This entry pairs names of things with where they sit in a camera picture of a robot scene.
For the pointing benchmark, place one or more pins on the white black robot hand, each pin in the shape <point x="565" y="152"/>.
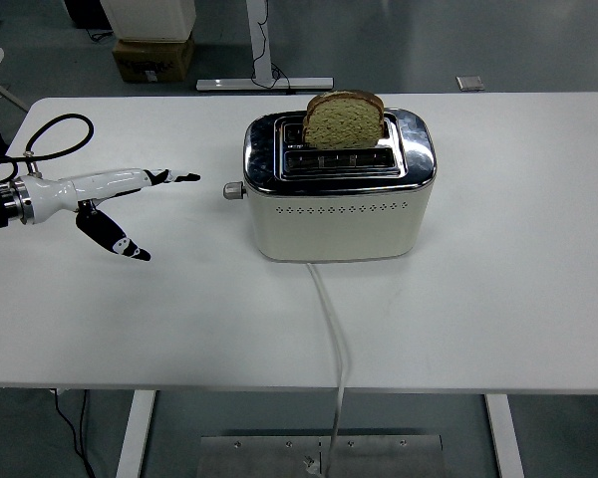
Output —
<point x="55" y="191"/>

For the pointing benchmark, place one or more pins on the grey toaster lever knob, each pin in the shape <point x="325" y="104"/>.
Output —
<point x="233" y="190"/>

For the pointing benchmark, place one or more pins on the cream and chrome toaster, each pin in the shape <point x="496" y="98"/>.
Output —
<point x="329" y="234"/>

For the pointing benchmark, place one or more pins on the brown bread slice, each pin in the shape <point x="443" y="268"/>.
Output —
<point x="344" y="127"/>

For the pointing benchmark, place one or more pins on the brown cardboard box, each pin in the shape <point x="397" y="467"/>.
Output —
<point x="152" y="62"/>

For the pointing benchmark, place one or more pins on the black box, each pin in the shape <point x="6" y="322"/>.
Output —
<point x="85" y="12"/>

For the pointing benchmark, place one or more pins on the white container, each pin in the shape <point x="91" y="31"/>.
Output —
<point x="149" y="17"/>

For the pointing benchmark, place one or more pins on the white desk leg with foot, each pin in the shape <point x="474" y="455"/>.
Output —
<point x="253" y="40"/>

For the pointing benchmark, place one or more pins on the white table leg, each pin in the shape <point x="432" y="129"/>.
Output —
<point x="503" y="438"/>
<point x="134" y="438"/>

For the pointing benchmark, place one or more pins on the grey metal plate with screws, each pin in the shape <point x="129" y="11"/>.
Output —
<point x="388" y="458"/>

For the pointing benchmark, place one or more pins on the grey floor socket plate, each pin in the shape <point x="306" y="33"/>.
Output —
<point x="470" y="83"/>

